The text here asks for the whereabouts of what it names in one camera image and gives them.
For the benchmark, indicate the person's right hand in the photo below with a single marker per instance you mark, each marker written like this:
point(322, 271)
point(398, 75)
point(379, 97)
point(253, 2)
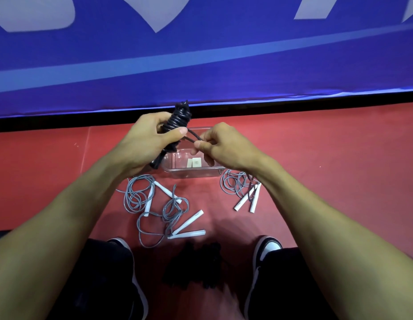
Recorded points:
point(231, 149)

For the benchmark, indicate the person's left hand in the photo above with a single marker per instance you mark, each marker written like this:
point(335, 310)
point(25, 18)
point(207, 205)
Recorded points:
point(139, 146)

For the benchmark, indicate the person's left thumb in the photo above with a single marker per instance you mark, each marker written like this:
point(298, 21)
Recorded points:
point(174, 133)

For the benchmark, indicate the person's right thumb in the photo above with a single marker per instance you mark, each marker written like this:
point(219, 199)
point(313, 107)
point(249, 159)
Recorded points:
point(202, 147)

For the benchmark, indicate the person's right forearm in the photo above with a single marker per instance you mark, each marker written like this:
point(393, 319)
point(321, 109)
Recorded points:
point(333, 236)

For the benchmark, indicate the person's left forearm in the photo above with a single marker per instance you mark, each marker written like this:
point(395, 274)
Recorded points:
point(49, 236)

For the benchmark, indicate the large beige label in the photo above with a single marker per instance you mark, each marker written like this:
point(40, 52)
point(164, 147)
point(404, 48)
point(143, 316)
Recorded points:
point(197, 162)

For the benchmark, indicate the clear plastic container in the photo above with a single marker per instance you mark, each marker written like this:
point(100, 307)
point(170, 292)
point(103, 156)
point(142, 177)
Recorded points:
point(179, 171)

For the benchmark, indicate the blue banner barrier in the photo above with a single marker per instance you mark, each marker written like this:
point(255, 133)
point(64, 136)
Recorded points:
point(206, 63)

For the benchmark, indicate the person's right black white shoe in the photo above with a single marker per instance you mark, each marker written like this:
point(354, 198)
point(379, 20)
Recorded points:
point(264, 246)

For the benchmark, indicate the person's black white shoe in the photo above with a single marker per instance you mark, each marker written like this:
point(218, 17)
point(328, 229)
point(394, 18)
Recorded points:
point(264, 246)
point(134, 273)

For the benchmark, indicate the person's left black white shoe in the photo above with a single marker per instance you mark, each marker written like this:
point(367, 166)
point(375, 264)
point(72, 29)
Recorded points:
point(134, 273)

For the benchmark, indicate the person's right trouser leg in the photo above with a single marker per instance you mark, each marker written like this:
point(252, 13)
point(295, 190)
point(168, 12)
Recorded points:
point(286, 286)

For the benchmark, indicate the person's trouser leg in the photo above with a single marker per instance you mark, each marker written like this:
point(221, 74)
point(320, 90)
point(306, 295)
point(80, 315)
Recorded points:
point(286, 286)
point(93, 283)

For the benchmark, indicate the person's left trouser leg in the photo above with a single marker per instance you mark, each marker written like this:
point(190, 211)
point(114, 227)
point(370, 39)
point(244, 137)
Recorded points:
point(93, 283)

